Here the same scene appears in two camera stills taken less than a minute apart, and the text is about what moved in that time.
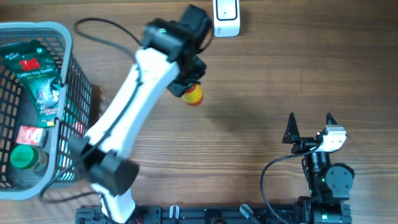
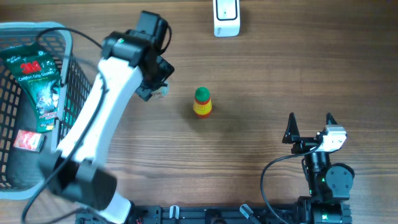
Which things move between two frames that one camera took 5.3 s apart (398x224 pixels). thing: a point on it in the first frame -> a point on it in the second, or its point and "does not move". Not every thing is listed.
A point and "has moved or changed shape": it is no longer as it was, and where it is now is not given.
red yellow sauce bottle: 194,95 -> 202,106
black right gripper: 292,135 does not move
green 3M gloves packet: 38,71 does not move
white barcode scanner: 226,16 does not move
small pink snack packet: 32,135 has moved or changed shape
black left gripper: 198,65 -> 166,68
